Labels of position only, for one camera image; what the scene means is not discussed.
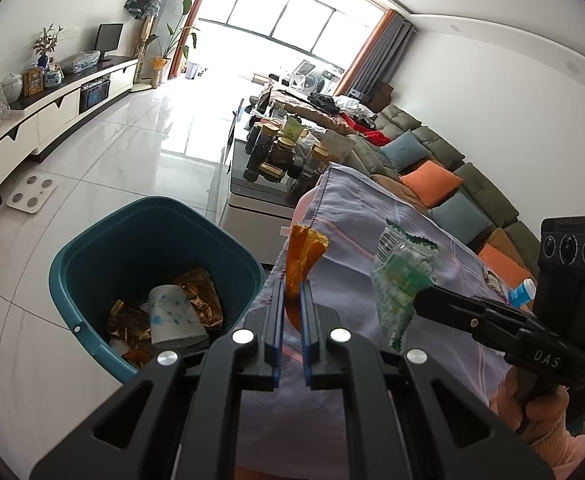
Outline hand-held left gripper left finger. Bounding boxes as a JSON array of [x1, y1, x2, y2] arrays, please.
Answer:
[[28, 280, 286, 480]]

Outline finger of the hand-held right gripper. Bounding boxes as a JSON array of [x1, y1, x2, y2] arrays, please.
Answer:
[[415, 286, 523, 348], [465, 296, 535, 328]]

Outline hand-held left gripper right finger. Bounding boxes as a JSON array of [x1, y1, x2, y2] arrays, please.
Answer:
[[299, 282, 555, 480]]

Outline green clear snack wrapper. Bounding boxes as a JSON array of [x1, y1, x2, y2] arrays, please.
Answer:
[[371, 220, 439, 353]]

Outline orange peel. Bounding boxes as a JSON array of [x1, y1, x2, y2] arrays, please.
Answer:
[[285, 222, 330, 333]]

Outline golden foil wrapper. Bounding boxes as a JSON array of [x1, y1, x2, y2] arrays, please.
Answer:
[[172, 267, 224, 330]]

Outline dotted paper cup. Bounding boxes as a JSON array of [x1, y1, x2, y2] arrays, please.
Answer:
[[148, 284, 208, 346]]

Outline teal plastic bin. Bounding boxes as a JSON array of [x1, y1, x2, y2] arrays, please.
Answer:
[[49, 196, 266, 385]]

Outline person's right forearm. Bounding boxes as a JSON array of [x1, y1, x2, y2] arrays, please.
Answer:
[[537, 410, 585, 472]]

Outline person's right hand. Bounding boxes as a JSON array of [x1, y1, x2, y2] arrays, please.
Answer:
[[489, 367, 570, 438]]

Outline blue bottle with white cap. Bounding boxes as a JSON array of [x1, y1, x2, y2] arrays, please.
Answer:
[[509, 278, 538, 309]]

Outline printed booklet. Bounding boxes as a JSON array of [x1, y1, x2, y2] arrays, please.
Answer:
[[485, 267, 515, 306]]

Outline orange cushion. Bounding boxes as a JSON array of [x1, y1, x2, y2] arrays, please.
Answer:
[[399, 160, 464, 209], [477, 242, 538, 282]]

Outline purple plaid cloth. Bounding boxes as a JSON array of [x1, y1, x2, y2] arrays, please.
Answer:
[[235, 162, 543, 468]]

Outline large blue-grey cushion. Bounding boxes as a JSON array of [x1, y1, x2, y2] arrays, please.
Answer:
[[428, 192, 493, 246]]

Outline cluttered coffee table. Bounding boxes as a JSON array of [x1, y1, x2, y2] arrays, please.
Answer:
[[220, 95, 358, 231]]

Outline small blue-grey cushion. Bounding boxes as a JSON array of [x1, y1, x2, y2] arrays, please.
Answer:
[[379, 130, 434, 172]]

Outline green sofa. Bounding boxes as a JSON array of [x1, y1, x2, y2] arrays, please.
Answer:
[[332, 104, 543, 281]]

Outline red cloth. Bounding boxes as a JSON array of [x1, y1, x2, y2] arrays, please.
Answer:
[[352, 115, 393, 148]]

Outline dark wooden cabinet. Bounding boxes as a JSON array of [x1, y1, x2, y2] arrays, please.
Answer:
[[367, 81, 394, 111]]

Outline washing machine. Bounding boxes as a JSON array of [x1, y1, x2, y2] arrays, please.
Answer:
[[307, 65, 345, 93]]

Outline white office chair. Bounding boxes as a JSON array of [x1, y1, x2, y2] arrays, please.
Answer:
[[290, 59, 318, 88]]

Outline white bathroom scale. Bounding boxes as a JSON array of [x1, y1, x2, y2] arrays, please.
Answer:
[[6, 172, 58, 213]]

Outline tall leafy potted plant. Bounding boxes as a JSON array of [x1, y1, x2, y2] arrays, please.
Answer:
[[145, 0, 200, 86]]

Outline large window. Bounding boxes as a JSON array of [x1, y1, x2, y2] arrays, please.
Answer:
[[197, 0, 388, 66]]

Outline white tv cabinet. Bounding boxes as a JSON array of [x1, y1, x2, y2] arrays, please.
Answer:
[[0, 56, 140, 198]]

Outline clear plastic bag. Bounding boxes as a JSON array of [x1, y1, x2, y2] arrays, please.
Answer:
[[60, 50, 100, 73]]

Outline black monitor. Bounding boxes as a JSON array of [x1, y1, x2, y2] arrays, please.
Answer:
[[96, 22, 124, 64]]

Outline framed picture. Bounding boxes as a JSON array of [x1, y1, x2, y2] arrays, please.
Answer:
[[22, 66, 44, 96]]

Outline covered standing fan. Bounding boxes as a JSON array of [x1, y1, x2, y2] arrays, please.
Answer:
[[124, 0, 166, 83]]

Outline small plant in blue vase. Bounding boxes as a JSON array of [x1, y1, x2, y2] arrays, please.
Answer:
[[32, 23, 64, 68]]

